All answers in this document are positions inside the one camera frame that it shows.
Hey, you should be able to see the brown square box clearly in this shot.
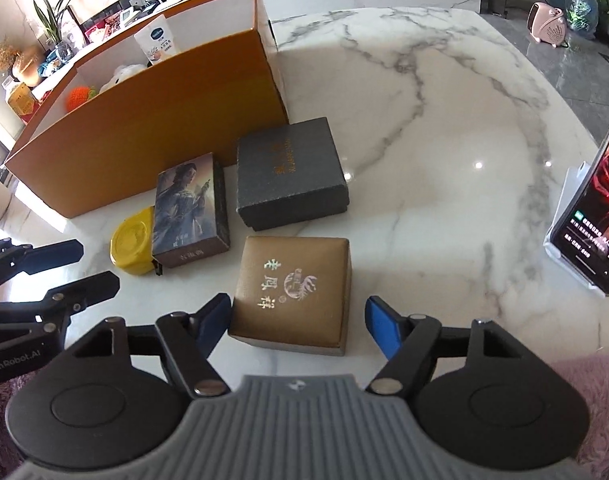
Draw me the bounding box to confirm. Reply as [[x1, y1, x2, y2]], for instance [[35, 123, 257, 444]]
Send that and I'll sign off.
[[228, 236, 353, 357]]

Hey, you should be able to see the picture card box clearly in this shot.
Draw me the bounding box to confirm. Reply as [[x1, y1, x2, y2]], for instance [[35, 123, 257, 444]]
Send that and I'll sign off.
[[152, 152, 232, 267]]

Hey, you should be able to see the orange crochet fruit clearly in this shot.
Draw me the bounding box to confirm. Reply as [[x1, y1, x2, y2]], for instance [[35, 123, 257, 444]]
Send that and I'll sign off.
[[66, 86, 100, 112]]

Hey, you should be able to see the purple fuzzy cloth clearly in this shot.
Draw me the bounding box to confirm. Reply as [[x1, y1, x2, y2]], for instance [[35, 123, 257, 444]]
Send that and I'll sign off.
[[0, 352, 609, 480]]

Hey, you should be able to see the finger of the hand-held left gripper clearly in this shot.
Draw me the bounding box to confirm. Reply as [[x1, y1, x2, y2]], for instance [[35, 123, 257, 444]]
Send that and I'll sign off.
[[0, 271, 121, 327], [0, 239, 84, 295]]

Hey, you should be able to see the dried flower bunch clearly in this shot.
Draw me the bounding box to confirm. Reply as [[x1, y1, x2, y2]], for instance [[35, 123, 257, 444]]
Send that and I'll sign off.
[[0, 42, 23, 74]]

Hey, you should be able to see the smartphone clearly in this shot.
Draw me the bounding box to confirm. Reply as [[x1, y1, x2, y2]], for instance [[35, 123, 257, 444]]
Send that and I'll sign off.
[[554, 95, 609, 296]]

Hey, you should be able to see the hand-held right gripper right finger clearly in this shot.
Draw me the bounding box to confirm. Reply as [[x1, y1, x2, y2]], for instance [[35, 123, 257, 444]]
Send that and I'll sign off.
[[365, 295, 523, 397]]

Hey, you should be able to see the blue water jug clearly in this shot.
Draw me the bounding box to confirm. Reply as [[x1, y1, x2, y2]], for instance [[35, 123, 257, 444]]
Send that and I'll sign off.
[[564, 0, 599, 41]]

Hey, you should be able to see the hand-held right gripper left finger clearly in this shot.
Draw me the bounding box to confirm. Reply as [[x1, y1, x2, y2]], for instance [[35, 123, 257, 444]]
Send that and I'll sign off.
[[72, 292, 234, 399]]

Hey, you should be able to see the white cat plush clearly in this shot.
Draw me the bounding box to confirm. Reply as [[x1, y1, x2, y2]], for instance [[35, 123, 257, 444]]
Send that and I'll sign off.
[[99, 63, 148, 95]]

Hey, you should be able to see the slim leafy plant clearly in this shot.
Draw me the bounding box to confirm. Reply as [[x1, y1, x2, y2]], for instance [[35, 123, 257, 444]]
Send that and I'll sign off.
[[33, 0, 78, 52]]

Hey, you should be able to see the yellow round container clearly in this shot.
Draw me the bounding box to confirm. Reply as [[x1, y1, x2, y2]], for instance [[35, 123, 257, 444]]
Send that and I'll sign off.
[[109, 207, 158, 277]]

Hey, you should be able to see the white tube bottle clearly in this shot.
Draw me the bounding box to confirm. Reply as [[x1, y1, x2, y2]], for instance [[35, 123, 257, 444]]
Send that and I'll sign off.
[[134, 15, 178, 67]]

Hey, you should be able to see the pink space heater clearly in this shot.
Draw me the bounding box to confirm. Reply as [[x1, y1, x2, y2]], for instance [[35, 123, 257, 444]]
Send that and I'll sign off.
[[528, 1, 569, 47]]

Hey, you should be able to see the black gift box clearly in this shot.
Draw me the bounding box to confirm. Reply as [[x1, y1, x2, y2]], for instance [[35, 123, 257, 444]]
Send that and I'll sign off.
[[236, 117, 349, 232]]

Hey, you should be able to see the orange cardboard box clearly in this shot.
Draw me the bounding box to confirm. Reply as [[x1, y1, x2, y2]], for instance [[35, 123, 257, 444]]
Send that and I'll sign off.
[[4, 0, 290, 220]]

